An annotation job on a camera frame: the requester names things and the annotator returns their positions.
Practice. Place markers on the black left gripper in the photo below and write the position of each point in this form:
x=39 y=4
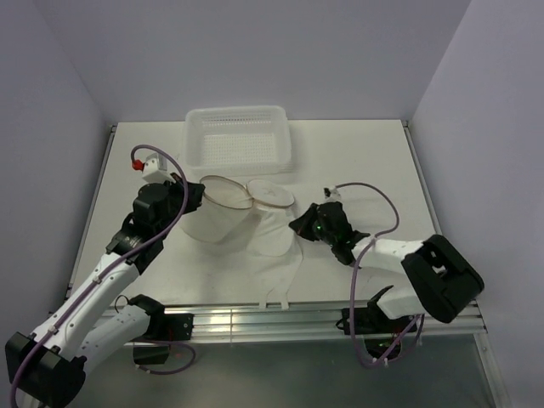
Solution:
x=194 y=197

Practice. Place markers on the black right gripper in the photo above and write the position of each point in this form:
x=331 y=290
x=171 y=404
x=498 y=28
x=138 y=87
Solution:
x=301 y=225

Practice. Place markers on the white bra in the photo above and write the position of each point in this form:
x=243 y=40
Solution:
x=275 y=256

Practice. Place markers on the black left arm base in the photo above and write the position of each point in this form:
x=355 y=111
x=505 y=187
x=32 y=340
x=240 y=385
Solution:
x=159 y=348

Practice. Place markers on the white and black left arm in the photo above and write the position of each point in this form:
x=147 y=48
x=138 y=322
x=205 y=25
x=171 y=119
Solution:
x=51 y=364

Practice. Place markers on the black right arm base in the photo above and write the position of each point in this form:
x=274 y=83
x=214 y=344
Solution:
x=367 y=322

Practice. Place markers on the white perforated plastic basket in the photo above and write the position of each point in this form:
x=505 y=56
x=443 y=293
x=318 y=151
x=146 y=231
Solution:
x=237 y=141

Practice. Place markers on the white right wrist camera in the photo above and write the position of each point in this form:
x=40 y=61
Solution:
x=332 y=194

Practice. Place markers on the aluminium rail frame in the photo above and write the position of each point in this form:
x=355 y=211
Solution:
x=224 y=301

